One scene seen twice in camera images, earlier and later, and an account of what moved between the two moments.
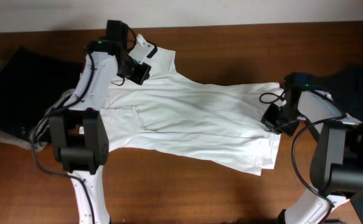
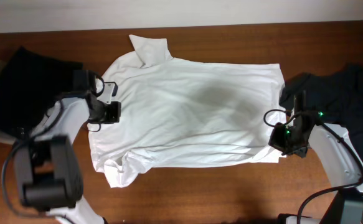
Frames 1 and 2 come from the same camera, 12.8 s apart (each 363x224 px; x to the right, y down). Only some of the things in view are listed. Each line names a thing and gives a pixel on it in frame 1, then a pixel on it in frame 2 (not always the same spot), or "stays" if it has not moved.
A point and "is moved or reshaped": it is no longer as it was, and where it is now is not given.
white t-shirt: (220, 124) is moved or reshaped
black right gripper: (267, 119) → (275, 142)
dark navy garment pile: (357, 89) stays
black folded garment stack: (18, 91) stays
